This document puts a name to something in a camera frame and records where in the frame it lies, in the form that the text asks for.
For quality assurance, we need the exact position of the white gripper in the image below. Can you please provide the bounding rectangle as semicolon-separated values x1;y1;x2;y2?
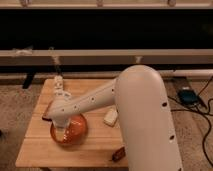
53;119;69;140

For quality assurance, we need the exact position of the orange ceramic bowl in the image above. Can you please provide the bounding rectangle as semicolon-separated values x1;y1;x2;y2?
50;114;88;146

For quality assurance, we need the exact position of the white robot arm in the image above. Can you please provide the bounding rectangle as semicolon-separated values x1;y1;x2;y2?
47;65;184;171

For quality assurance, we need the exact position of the brown chocolate bar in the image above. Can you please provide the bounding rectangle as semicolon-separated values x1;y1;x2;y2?
42;102;52;121

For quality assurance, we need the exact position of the white soap bar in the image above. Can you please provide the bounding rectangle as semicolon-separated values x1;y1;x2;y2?
103;108;118;127

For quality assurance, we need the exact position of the blue power adapter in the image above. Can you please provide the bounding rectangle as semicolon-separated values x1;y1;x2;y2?
177;89;198;105

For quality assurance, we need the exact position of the white bed frame rail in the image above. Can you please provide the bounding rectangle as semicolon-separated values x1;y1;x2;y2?
0;49;213;66

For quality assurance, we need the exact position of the black cable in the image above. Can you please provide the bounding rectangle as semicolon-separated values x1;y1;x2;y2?
167;77;213;168

